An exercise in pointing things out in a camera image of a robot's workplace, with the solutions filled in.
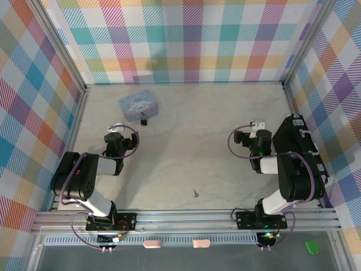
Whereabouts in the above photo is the grey slotted cable duct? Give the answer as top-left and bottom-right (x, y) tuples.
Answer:
(42, 235), (261, 247)

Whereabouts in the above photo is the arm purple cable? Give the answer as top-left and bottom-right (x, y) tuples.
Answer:
(281, 151), (317, 216)
(58, 153), (91, 206)

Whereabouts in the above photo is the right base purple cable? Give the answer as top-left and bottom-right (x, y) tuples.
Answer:
(259, 211), (297, 251)

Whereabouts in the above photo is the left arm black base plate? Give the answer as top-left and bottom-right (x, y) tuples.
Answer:
(85, 212), (138, 233)

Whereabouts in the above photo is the green plastic piece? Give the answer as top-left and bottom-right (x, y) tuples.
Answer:
(304, 239), (320, 255)

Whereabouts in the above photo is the right small circuit board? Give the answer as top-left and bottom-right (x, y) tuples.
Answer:
(257, 231), (279, 244)

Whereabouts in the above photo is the blue cartoon tin box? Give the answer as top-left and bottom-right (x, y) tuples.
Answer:
(118, 89), (159, 125)

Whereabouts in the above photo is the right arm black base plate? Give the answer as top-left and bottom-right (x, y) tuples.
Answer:
(235, 210), (288, 230)

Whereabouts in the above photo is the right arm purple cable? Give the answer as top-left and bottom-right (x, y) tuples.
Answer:
(281, 151), (317, 216)

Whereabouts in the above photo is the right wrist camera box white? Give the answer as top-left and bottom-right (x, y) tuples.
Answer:
(249, 119), (266, 139)

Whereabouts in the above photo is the aluminium rail across table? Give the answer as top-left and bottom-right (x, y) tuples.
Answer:
(30, 208), (342, 234)

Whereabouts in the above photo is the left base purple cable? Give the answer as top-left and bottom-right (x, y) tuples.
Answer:
(69, 211), (131, 251)

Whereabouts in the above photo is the right gripper purple cable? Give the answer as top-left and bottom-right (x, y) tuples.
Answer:
(227, 123), (255, 160)

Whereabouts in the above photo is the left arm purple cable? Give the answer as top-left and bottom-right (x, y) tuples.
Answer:
(58, 153), (91, 206)

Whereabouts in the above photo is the black hard carrying case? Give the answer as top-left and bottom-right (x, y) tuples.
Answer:
(271, 112), (331, 187)

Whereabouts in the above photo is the small circuit board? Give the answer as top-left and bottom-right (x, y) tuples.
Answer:
(96, 233), (126, 245)
(257, 231), (279, 244)

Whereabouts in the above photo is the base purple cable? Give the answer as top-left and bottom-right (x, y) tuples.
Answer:
(69, 211), (131, 251)
(259, 211), (297, 251)

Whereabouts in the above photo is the aluminium frame post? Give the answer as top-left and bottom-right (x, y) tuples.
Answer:
(280, 0), (339, 89)
(27, 0), (91, 94)

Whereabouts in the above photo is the gripper purple cable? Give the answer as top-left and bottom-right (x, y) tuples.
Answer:
(227, 123), (255, 160)
(108, 125), (140, 159)

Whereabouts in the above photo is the left small circuit board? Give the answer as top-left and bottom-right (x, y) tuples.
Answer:
(96, 233), (126, 245)

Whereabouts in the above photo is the left gripper purple cable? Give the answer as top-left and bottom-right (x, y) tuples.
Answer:
(108, 125), (140, 159)

